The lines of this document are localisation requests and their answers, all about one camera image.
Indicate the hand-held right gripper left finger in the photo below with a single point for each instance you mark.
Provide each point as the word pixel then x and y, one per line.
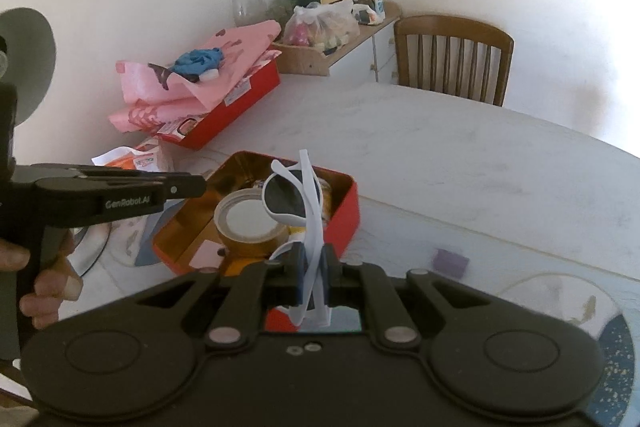
pixel 298 274

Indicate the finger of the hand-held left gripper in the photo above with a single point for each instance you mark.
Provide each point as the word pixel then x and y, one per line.
pixel 185 187

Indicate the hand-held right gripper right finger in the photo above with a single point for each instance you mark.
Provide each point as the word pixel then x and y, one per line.
pixel 327 274

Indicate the golden brown tape roll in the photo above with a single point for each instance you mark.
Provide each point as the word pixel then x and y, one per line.
pixel 250 247

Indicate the red tin box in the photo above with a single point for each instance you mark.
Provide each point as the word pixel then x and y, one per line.
pixel 345 217

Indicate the white sunglasses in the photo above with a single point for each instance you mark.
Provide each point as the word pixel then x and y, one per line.
pixel 287 207

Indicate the person's left hand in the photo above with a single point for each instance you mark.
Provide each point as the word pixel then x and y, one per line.
pixel 55 284

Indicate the orange snack packet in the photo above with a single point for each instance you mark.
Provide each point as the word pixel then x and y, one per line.
pixel 145 159

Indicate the silver round lid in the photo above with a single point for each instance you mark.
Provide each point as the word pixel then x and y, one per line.
pixel 92 249

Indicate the white pink card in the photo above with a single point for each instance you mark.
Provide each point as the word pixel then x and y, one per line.
pixel 207 253

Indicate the white printed plastic bag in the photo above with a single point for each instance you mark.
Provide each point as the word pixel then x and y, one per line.
pixel 127 242

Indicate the flat red box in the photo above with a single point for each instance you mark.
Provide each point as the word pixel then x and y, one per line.
pixel 235 107

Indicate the small purple block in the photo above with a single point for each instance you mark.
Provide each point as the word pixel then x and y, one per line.
pixel 451 263

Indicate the blue cloth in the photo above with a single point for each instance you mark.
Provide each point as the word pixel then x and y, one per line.
pixel 195 62

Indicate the wooden tray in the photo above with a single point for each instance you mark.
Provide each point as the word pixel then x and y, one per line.
pixel 305 59

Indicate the clear plastic bag with items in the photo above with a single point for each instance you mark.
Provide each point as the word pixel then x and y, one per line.
pixel 325 24

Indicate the blue printed table mat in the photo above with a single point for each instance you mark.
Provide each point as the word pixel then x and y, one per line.
pixel 550 302

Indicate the white cabinet with wooden top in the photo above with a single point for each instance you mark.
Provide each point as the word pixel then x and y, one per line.
pixel 365 52

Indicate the white tube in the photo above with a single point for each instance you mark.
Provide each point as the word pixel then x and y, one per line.
pixel 379 2

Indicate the wooden chair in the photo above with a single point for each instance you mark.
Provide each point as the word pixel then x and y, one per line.
pixel 450 24

